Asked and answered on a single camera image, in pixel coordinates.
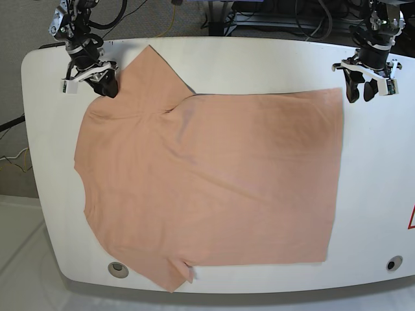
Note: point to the black strip behind table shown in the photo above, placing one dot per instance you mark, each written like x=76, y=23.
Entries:
x=45, y=46

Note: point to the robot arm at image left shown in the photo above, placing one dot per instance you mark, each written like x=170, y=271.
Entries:
x=71, y=25

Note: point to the left table cable grommet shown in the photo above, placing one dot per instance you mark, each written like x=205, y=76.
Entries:
x=118, y=270

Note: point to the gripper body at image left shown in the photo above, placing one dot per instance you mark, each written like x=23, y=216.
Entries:
x=86, y=64

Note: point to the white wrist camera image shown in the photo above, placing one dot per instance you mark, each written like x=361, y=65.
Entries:
x=387, y=86
x=69, y=87

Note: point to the right table cable grommet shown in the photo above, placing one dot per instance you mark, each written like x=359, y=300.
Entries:
x=394, y=263

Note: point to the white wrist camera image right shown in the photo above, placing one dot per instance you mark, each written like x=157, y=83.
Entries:
x=387, y=86

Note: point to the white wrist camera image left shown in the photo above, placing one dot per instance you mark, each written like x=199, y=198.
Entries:
x=69, y=87

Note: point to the peach orange T-shirt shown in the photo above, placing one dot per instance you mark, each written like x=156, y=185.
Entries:
x=174, y=179

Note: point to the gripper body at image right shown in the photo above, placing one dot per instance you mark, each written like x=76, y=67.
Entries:
x=369, y=62

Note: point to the black bar at left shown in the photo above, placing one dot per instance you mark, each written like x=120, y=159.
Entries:
x=12, y=123

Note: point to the aluminium frame rail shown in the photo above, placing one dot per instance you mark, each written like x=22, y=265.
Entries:
x=317, y=29

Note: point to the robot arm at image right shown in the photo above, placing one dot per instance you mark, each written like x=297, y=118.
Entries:
x=375, y=35

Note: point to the black desk leg base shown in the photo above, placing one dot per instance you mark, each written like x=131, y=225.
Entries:
x=216, y=15

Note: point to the table cable grommet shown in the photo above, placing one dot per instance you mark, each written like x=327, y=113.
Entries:
x=118, y=270
x=394, y=263

